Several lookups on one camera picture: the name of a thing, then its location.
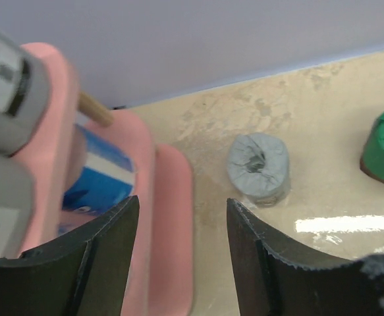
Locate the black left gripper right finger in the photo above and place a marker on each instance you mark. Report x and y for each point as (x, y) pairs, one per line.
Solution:
(277, 275)

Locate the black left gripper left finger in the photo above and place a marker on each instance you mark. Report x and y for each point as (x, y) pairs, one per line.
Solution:
(83, 272)

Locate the grey roll with barcode label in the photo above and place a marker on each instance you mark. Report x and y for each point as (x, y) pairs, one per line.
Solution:
(24, 96)

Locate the pink three-tier shelf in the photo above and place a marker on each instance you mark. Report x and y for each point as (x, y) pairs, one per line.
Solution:
(160, 279)

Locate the grey roll with cartoon label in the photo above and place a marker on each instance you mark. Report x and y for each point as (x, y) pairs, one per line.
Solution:
(258, 166)

